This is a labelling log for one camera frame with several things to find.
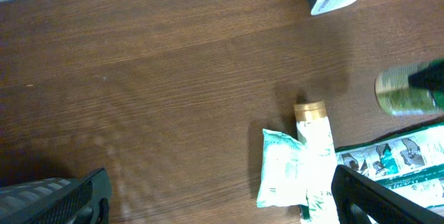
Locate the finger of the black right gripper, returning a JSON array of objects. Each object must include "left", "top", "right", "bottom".
[{"left": 408, "top": 59, "right": 443, "bottom": 92}]

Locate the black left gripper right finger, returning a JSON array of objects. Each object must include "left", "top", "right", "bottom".
[{"left": 331, "top": 165, "right": 443, "bottom": 224}]

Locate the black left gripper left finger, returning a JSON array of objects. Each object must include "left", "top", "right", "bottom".
[{"left": 1, "top": 168, "right": 112, "bottom": 224}]

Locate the green lid jar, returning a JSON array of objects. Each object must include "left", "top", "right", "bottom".
[{"left": 375, "top": 60, "right": 443, "bottom": 116}]

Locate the light green wipes packet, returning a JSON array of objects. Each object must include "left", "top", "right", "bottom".
[{"left": 257, "top": 129, "right": 307, "bottom": 207}]

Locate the green white flat package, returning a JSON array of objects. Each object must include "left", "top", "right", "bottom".
[{"left": 336, "top": 123, "right": 443, "bottom": 208}]

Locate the white tube with gold cap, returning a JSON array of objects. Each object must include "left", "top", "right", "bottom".
[{"left": 293, "top": 101, "right": 339, "bottom": 223}]

